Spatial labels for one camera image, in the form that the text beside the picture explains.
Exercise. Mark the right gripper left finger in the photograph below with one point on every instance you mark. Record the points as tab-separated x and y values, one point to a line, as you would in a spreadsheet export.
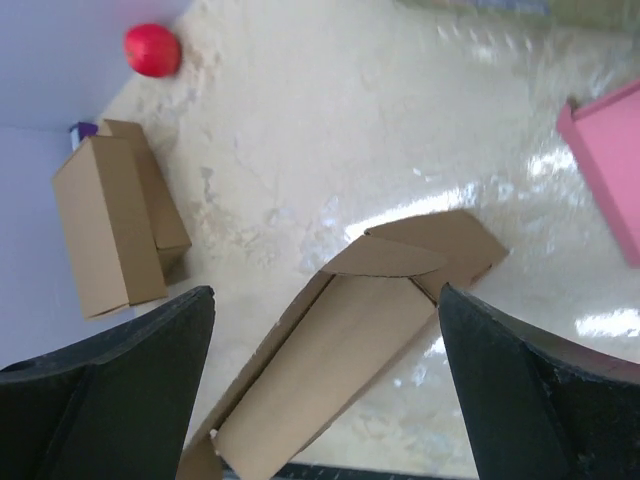
116	405

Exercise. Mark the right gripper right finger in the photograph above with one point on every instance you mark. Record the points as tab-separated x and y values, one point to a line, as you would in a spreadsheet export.
536	405

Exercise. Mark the brown cardboard box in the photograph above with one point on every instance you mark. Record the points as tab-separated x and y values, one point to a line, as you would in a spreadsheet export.
352	321
121	225

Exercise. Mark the closed brown cardboard box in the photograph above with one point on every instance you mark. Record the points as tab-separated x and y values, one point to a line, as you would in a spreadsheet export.
121	225

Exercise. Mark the purple white carton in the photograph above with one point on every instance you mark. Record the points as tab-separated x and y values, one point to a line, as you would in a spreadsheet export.
79	131

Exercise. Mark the pink notepad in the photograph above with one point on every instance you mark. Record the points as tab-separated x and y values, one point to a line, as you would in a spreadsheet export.
604	139

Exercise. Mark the red apple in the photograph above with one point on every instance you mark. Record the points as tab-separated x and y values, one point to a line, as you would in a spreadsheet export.
152	50

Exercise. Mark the olive green plastic tub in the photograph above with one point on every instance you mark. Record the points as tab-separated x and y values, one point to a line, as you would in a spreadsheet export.
607	15

